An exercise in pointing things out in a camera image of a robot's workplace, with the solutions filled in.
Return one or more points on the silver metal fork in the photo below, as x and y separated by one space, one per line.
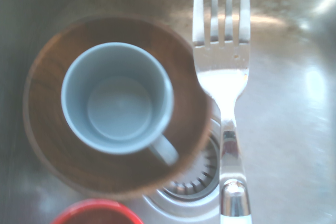
223 77

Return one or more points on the metal sink drain strainer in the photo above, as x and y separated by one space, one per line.
194 184

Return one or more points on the stainless steel sink basin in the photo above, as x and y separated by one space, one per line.
283 119

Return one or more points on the light blue ceramic mug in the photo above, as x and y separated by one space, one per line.
118 98

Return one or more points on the brown wooden bowl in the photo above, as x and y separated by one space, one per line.
47 134

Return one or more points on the red ceramic mug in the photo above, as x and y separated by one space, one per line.
97 212

